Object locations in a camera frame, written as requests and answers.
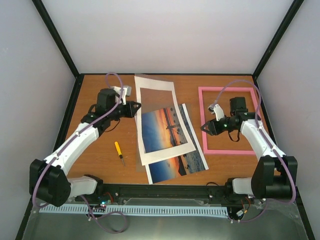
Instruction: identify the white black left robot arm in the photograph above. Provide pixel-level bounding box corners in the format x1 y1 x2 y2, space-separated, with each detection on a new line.
29 85 141 207

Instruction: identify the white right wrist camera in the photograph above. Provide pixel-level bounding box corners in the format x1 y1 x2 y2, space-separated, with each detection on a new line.
208 103 225 121

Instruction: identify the black left frame post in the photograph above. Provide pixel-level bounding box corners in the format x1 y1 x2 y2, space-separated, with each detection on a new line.
31 0 81 79

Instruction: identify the black frame post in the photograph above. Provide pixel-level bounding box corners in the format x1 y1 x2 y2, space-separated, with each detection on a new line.
31 0 81 79
252 0 304 81

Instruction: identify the pink picture frame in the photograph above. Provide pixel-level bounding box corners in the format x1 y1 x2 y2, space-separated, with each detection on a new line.
198 86 259 156

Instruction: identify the light blue cable duct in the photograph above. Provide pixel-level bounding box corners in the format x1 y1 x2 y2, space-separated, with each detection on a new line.
39 204 228 218

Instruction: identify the yellow black flathead screwdriver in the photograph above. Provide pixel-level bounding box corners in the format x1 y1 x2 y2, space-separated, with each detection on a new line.
114 141 126 167

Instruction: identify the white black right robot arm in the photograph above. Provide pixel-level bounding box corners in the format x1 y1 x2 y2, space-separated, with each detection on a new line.
200 97 298 204

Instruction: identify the black aluminium mounting rail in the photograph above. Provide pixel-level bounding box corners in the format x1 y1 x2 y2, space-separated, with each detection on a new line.
34 182 300 203

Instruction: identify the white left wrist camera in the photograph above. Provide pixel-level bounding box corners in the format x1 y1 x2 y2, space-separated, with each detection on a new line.
110 85 132 105

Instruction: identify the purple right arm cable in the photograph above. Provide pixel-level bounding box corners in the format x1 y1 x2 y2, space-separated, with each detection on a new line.
212 79 298 223

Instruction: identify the black right frame post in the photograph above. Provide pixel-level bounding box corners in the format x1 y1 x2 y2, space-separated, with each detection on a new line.
252 0 304 81

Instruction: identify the brown backing board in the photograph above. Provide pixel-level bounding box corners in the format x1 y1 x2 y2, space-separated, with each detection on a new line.
135 143 146 173

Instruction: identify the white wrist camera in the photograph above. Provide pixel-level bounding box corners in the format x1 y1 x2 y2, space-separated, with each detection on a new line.
208 103 225 121
110 85 132 105

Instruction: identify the white mat board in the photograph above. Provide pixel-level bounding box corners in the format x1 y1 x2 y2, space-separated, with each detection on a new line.
134 74 197 166

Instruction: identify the sunset photo print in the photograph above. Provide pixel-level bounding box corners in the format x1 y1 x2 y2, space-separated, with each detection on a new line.
138 104 209 184

